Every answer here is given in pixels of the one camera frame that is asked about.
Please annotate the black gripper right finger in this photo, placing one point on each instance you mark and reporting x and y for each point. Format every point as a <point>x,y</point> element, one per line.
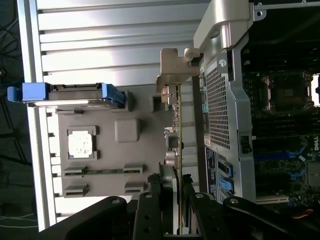
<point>210,220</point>

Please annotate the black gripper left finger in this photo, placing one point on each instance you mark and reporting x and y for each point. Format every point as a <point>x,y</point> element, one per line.
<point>147,217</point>

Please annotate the green RAM stick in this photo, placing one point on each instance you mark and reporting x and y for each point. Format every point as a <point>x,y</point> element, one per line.
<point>105,172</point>

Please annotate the grey parts rack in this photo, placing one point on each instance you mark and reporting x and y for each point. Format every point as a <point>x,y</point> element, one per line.
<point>107,155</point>

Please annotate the green motherboard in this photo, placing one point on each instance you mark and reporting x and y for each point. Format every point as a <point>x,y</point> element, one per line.
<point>275,175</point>

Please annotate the blue expansion slot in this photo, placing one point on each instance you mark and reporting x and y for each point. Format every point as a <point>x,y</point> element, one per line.
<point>272,157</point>

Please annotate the silver CPU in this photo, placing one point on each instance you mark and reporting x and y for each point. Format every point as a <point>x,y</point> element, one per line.
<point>81,143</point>

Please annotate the grey chipset heatsink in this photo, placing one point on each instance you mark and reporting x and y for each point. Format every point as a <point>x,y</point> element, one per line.
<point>314,172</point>

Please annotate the open PC case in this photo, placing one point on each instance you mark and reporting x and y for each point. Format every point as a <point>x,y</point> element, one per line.
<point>220,100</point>

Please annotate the hard disk with blue caddy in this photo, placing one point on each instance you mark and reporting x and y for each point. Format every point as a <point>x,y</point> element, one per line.
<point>75,93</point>

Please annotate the CPU socket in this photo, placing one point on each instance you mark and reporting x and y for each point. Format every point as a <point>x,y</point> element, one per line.
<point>287,92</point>

